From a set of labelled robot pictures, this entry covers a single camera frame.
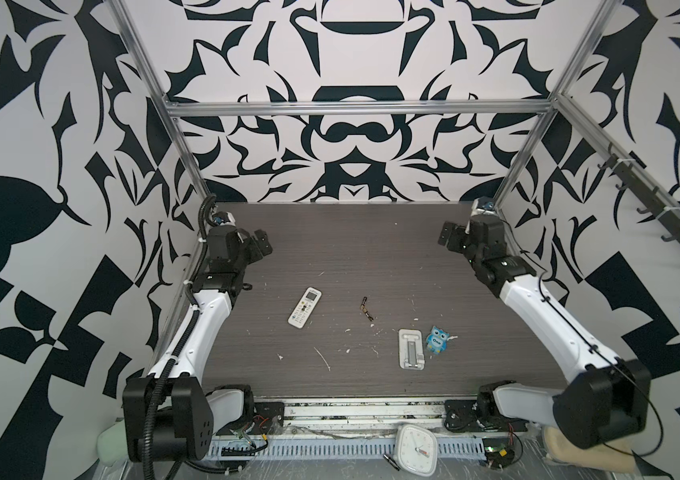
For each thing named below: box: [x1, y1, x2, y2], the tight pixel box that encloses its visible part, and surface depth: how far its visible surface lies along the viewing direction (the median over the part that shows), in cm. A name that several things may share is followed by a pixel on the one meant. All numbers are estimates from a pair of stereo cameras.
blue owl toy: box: [426, 325, 451, 354], surface depth 87 cm
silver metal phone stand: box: [398, 328, 425, 371], surface depth 86 cm
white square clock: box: [397, 424, 438, 477], surface depth 69 cm
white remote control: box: [287, 286, 323, 329], surface depth 93 cm
